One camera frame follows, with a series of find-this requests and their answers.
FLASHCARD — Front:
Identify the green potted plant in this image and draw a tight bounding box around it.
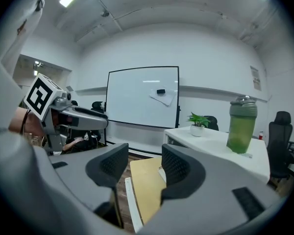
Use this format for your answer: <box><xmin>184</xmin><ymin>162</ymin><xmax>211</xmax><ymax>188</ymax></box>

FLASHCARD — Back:
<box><xmin>186</xmin><ymin>112</ymin><xmax>211</xmax><ymax>138</ymax></box>

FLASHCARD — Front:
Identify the black framed whiteboard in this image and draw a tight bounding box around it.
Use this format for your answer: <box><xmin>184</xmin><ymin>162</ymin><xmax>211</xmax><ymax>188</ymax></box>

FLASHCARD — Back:
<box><xmin>104</xmin><ymin>66</ymin><xmax>182</xmax><ymax>155</ymax></box>

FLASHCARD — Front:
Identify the yellow wooden table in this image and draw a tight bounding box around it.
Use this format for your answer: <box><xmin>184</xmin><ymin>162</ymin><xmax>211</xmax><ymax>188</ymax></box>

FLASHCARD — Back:
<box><xmin>129</xmin><ymin>156</ymin><xmax>168</xmax><ymax>226</ymax></box>

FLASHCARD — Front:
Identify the green shaker bottle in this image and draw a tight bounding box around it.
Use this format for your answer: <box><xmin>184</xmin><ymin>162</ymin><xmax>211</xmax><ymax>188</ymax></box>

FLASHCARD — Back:
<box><xmin>226</xmin><ymin>95</ymin><xmax>258</xmax><ymax>154</ymax></box>

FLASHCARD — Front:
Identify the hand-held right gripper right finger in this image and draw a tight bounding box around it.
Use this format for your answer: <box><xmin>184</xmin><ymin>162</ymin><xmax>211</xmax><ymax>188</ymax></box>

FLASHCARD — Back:
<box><xmin>138</xmin><ymin>143</ymin><xmax>284</xmax><ymax>235</ymax></box>

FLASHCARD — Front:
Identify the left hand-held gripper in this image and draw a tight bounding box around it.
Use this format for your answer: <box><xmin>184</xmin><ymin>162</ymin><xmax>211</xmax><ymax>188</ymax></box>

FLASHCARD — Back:
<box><xmin>23</xmin><ymin>72</ymin><xmax>110</xmax><ymax>154</ymax></box>

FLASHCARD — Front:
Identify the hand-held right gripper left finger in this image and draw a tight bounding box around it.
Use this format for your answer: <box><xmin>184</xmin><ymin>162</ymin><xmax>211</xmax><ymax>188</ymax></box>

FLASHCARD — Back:
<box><xmin>48</xmin><ymin>142</ymin><xmax>130</xmax><ymax>211</ymax></box>

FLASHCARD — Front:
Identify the black office chair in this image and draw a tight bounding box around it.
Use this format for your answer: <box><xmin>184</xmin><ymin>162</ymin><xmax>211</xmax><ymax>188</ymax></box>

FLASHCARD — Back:
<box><xmin>268</xmin><ymin>111</ymin><xmax>294</xmax><ymax>184</ymax></box>
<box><xmin>202</xmin><ymin>116</ymin><xmax>220</xmax><ymax>131</ymax></box>
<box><xmin>91</xmin><ymin>101</ymin><xmax>105</xmax><ymax>114</ymax></box>

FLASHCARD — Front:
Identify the person's left forearm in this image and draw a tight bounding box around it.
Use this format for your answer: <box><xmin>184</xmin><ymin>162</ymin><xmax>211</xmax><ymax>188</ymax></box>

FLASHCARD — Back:
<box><xmin>8</xmin><ymin>106</ymin><xmax>48</xmax><ymax>139</ymax></box>

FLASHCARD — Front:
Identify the person's white shirt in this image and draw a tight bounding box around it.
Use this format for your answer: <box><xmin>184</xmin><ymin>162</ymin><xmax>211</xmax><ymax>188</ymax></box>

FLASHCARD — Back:
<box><xmin>0</xmin><ymin>0</ymin><xmax>45</xmax><ymax>71</ymax></box>

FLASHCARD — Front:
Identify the white wall notice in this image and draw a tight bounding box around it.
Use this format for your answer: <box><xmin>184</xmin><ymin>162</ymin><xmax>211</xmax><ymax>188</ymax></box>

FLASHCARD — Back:
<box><xmin>249</xmin><ymin>65</ymin><xmax>262</xmax><ymax>92</ymax></box>

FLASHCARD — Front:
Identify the interior wall window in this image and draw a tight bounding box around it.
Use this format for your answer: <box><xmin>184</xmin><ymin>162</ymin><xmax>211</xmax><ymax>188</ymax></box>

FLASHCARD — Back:
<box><xmin>13</xmin><ymin>54</ymin><xmax>73</xmax><ymax>90</ymax></box>

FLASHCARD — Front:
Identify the white paper sheet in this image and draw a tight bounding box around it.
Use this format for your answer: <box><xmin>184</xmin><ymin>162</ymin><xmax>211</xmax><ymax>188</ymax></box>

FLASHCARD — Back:
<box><xmin>149</xmin><ymin>85</ymin><xmax>176</xmax><ymax>107</ymax></box>

